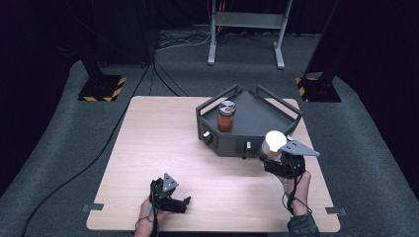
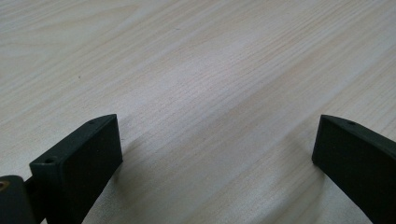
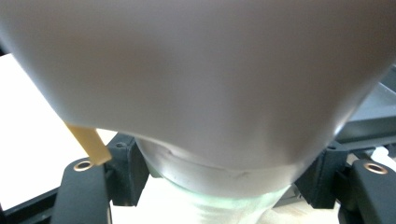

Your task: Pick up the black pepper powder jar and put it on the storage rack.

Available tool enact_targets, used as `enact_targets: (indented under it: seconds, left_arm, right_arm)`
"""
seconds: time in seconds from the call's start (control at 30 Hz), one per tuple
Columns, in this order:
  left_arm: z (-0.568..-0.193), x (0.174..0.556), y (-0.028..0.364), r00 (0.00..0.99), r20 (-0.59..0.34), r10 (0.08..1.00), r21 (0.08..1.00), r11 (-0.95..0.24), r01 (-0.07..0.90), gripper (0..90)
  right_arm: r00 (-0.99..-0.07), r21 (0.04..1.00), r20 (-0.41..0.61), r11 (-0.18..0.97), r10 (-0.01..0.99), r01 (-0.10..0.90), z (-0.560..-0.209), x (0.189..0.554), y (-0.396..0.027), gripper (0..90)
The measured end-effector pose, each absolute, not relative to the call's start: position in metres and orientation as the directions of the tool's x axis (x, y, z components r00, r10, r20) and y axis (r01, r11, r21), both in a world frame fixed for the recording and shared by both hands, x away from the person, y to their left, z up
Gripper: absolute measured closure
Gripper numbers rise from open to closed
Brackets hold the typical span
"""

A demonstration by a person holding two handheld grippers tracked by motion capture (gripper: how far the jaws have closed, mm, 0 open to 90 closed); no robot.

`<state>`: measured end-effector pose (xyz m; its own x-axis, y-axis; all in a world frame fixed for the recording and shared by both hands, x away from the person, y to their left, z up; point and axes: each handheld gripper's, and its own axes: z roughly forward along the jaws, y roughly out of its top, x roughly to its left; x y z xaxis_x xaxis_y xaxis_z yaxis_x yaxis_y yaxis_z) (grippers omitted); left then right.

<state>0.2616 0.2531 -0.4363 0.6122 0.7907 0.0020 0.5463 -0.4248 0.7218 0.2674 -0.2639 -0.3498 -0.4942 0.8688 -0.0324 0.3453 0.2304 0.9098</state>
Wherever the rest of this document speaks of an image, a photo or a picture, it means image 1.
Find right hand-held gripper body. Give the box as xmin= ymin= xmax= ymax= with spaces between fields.
xmin=263 ymin=139 xmax=321 ymax=180

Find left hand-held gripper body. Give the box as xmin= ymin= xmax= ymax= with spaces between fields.
xmin=148 ymin=173 xmax=186 ymax=214

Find dark grey corner rack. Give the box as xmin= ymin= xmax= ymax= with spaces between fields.
xmin=195 ymin=83 xmax=304 ymax=160

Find silver-lidded jar with orange filling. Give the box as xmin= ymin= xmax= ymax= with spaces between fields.
xmin=216 ymin=100 xmax=237 ymax=133

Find person's left hand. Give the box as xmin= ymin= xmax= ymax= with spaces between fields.
xmin=133 ymin=197 xmax=170 ymax=237

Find person's right hand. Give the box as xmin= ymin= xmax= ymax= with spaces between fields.
xmin=276 ymin=169 xmax=312 ymax=217

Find grey table clip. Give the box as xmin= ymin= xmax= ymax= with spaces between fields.
xmin=325 ymin=206 xmax=348 ymax=217
xmin=81 ymin=202 xmax=105 ymax=213

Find black stand with striped base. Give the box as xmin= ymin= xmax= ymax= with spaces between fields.
xmin=294 ymin=0 xmax=343 ymax=104
xmin=77 ymin=0 xmax=127 ymax=103

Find grey metal stand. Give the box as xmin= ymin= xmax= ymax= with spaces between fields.
xmin=207 ymin=0 xmax=293 ymax=70

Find left hand-held gripper cable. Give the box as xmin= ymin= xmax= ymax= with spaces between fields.
xmin=134 ymin=198 xmax=160 ymax=237

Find hand-held gripper cable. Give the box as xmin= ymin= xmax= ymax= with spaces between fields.
xmin=281 ymin=174 xmax=313 ymax=217
xmin=134 ymin=198 xmax=160 ymax=237

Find right hand-held gripper cable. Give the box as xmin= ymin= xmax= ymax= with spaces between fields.
xmin=281 ymin=174 xmax=313 ymax=217

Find long black floor cable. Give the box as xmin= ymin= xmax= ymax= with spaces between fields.
xmin=21 ymin=58 xmax=156 ymax=237

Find short black floor cable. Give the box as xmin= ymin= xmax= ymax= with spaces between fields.
xmin=152 ymin=58 xmax=190 ymax=98

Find bundle of floor cables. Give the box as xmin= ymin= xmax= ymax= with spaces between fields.
xmin=155 ymin=30 xmax=212 ymax=52

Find orange cables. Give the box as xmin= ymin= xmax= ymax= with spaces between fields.
xmin=214 ymin=0 xmax=229 ymax=34

